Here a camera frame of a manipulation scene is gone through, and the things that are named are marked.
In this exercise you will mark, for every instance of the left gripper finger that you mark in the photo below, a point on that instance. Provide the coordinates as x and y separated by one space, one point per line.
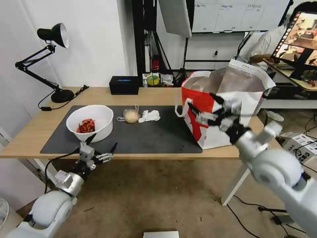
105 157
85 144

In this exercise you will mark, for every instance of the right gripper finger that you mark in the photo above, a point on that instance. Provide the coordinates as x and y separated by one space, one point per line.
231 106
204 118

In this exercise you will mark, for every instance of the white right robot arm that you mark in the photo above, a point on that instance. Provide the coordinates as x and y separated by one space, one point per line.
272 163

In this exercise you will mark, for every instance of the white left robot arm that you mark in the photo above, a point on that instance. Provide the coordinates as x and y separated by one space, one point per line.
49 208

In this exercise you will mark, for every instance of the red white takeout bag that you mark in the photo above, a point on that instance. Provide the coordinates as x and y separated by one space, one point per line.
198 99

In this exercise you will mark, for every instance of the red food scraps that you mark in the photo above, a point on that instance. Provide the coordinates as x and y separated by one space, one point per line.
85 126

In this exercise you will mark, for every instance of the white plastic bowl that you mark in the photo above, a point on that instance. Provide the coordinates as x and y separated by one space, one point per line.
101 124

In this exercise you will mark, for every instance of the white shoe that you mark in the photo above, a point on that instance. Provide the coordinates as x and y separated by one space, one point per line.
275 115

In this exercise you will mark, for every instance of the round bun in plastic wrap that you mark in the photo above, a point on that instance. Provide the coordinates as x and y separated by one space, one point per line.
131 116

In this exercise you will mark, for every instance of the black table mat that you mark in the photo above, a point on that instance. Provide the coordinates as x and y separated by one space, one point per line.
153 136

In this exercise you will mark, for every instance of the crumpled white tissue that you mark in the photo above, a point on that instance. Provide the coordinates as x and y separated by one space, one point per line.
151 116

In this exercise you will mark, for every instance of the white table leg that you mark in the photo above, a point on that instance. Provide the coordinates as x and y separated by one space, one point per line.
235 187

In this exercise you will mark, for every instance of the black light stand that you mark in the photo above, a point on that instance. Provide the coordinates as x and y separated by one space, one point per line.
184 62

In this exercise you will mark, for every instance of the white printed cardboard box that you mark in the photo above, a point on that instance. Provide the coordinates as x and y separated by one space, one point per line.
297 143

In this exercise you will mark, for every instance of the yellow green tape roll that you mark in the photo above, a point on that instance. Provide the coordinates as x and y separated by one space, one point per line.
153 80

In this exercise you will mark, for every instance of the wooden side desk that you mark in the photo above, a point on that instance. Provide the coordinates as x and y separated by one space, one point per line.
292 74

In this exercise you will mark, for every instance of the person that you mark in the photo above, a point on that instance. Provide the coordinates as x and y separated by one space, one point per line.
262 44

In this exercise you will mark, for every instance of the black tissue box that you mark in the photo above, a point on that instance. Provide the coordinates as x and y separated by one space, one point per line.
123 86

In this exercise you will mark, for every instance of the red box on shelf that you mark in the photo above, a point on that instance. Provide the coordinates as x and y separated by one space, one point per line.
155 63

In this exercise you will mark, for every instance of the whiteboard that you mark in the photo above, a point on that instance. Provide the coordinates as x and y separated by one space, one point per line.
235 17

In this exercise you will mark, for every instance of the white fan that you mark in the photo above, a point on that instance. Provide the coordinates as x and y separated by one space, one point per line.
3 213

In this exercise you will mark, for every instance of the robot front shell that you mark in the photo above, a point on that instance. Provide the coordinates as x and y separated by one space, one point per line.
161 234

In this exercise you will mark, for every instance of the tablet screen on stand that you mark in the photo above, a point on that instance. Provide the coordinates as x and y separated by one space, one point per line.
299 37

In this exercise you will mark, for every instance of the grey power adapter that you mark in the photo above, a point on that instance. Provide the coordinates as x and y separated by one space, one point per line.
282 219

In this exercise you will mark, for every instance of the white softbox light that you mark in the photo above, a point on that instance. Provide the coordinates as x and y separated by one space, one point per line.
175 17

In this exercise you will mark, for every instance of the black desk lamp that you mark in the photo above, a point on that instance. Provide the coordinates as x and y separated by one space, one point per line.
55 32

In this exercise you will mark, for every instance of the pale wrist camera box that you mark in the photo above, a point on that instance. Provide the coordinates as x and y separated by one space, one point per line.
225 124
87 153

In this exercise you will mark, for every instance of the black metal shelf frame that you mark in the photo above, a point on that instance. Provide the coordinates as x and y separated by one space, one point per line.
141 37

